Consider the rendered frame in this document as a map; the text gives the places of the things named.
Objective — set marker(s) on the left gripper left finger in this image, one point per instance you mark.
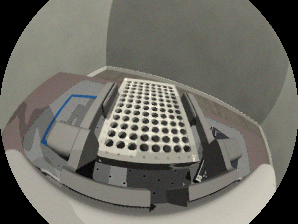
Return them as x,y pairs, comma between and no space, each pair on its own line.
79,146

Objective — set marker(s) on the white well plate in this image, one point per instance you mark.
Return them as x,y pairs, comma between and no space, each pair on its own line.
140,112

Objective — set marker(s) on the grey perforated base plate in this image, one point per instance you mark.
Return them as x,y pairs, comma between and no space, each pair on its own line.
73,113

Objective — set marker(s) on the blue tape outline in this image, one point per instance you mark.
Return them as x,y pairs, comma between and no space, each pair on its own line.
57,114

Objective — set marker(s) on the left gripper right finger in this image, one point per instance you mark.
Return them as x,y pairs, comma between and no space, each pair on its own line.
218,157

